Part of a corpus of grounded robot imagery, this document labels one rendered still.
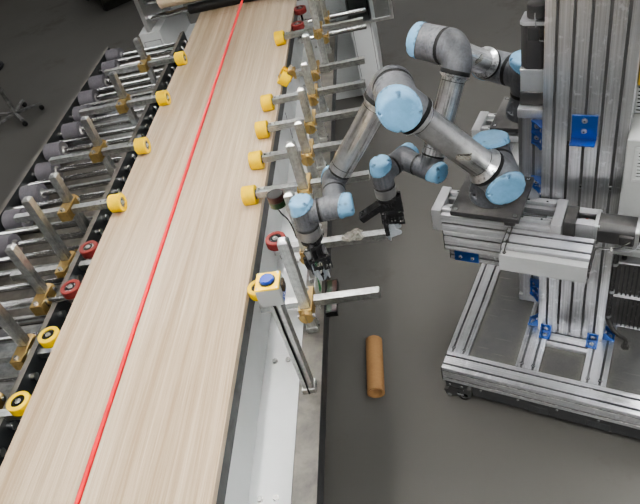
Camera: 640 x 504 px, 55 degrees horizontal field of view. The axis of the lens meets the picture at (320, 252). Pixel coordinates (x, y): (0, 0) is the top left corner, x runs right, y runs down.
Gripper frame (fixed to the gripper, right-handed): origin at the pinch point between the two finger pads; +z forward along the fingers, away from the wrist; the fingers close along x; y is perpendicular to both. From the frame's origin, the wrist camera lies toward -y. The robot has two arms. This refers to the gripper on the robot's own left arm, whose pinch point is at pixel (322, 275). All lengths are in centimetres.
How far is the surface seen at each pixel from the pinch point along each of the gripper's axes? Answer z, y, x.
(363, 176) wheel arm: -4, -40, 31
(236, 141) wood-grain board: 2, -110, -9
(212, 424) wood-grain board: 2, 40, -48
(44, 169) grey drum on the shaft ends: 8, -163, -108
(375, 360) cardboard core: 84, -22, 14
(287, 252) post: -18.0, 2.9, -8.8
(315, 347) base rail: 21.8, 10.0, -11.0
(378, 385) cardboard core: 84, -9, 10
